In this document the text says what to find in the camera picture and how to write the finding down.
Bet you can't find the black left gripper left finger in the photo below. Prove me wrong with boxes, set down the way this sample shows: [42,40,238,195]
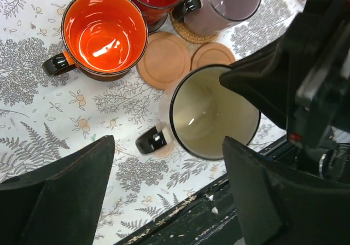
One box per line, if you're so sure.
[1,135,115,245]

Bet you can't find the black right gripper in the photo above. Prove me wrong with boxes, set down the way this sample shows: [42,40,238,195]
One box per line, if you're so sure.
[219,0,349,179]

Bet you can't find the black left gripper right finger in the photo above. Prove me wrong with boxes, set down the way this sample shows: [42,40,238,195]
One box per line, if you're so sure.
[223,137,349,244]

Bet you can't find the light wooden coaster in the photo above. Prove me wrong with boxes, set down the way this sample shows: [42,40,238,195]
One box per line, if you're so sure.
[137,32,191,90]
[191,43,236,70]

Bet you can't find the cream white cup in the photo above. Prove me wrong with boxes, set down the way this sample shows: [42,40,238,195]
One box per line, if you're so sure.
[136,64,261,160]

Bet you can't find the lilac purple cup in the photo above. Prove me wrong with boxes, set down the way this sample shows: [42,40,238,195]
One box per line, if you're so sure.
[171,0,261,36]

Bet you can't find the woven rattan coaster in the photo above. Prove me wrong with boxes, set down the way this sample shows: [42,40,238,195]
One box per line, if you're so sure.
[169,13,218,44]

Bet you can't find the orange cup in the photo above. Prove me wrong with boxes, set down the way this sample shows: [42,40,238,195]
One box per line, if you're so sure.
[42,0,148,81]

